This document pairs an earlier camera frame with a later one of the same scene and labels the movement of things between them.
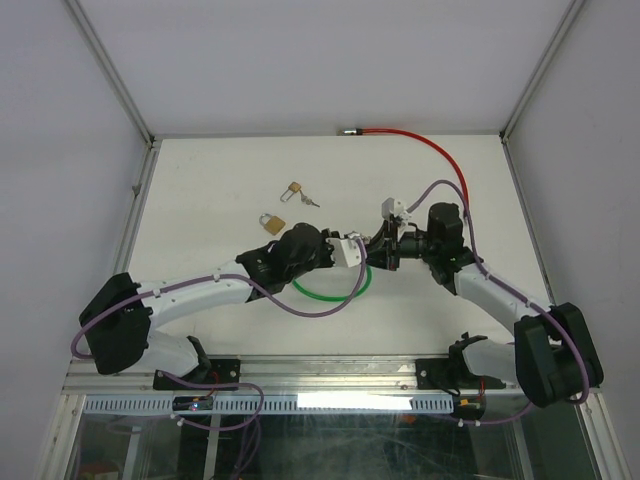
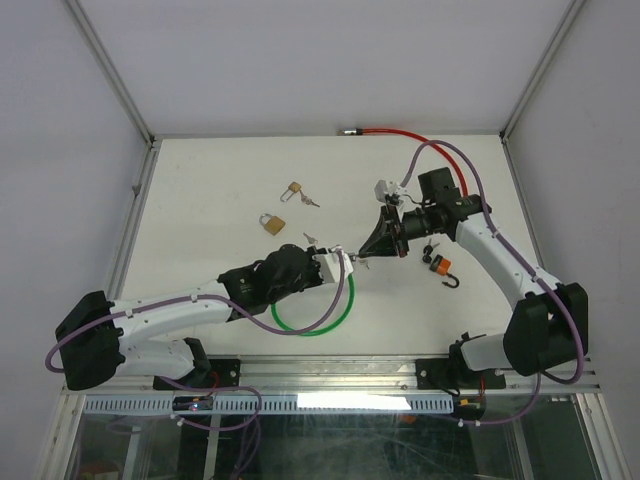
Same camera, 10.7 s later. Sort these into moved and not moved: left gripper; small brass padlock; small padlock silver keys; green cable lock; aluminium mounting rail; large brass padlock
Moved: left gripper; green cable lock
Not moved: small padlock silver keys; large brass padlock; small brass padlock; aluminium mounting rail
